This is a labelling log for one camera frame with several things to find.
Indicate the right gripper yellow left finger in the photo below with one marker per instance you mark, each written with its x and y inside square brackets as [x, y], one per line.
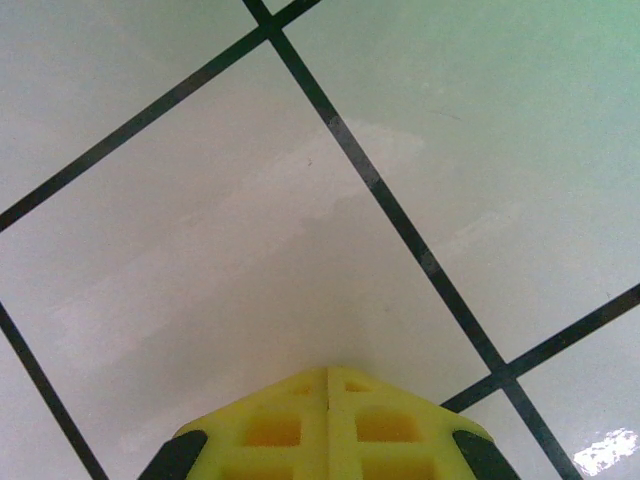
[265, 430]

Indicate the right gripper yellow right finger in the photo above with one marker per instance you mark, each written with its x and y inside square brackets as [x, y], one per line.
[395, 430]

